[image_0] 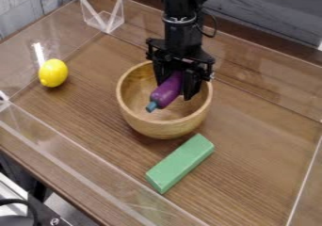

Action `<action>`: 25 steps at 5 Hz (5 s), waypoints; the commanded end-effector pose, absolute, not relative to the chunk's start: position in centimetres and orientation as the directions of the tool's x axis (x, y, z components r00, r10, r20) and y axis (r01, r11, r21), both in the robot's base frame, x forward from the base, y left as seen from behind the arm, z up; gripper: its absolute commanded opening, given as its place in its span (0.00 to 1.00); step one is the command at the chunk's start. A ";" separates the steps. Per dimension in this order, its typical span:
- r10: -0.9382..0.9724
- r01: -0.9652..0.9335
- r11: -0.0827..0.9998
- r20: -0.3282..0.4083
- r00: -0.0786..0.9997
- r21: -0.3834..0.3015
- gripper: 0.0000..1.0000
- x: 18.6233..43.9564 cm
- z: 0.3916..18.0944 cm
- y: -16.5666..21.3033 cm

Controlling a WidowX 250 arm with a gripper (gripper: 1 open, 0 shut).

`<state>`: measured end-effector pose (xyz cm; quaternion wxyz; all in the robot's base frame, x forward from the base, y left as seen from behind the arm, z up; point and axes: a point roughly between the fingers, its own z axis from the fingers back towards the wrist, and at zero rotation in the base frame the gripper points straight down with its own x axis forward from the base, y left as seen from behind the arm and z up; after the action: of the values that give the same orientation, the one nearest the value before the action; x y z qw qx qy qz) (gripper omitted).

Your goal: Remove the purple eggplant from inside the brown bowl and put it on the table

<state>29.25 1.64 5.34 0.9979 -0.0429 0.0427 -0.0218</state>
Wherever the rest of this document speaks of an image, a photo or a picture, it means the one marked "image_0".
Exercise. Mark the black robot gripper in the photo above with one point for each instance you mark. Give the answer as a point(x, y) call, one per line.
point(182, 44)

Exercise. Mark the purple toy eggplant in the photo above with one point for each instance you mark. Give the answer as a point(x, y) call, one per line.
point(166, 92)

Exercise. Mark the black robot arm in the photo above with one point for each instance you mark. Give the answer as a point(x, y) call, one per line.
point(183, 9)

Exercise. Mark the brown wooden bowl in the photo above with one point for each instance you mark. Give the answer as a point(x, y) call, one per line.
point(166, 123)

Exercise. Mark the yellow toy lemon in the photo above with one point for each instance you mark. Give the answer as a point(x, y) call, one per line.
point(52, 73)

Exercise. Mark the green rectangular block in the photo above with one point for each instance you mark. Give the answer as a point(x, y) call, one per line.
point(176, 165)

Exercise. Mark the clear acrylic corner bracket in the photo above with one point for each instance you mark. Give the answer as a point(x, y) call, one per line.
point(104, 21)

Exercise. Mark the clear acrylic tray wall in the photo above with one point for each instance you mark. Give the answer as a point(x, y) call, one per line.
point(110, 196)

